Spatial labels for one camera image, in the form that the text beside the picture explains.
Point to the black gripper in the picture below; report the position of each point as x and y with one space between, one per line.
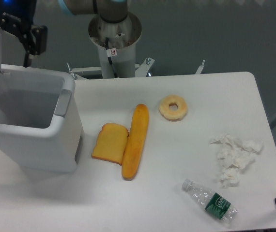
16 18

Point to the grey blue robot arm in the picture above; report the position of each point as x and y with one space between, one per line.
112 11

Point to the long baguette bread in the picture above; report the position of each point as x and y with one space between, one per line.
135 143

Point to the crumpled white tissue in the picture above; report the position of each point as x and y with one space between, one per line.
234 157

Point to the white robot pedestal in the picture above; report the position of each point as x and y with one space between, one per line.
116 46

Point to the clear plastic water bottle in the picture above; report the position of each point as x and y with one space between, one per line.
210 201

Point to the glazed donut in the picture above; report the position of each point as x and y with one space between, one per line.
173 107

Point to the white trash can body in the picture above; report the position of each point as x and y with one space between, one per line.
40 126

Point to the toast slice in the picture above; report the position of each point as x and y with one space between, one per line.
111 142

